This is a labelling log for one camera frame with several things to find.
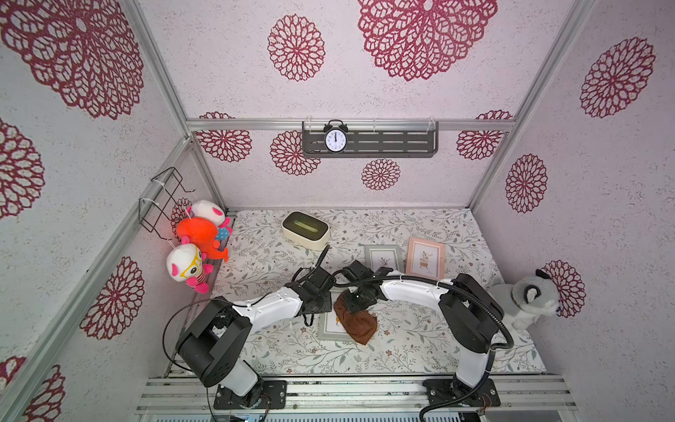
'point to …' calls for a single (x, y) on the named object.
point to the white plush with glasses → (185, 264)
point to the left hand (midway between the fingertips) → (324, 307)
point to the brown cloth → (361, 323)
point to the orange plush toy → (202, 233)
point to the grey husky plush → (530, 299)
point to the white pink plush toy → (208, 210)
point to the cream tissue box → (303, 229)
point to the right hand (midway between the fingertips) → (345, 304)
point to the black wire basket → (156, 205)
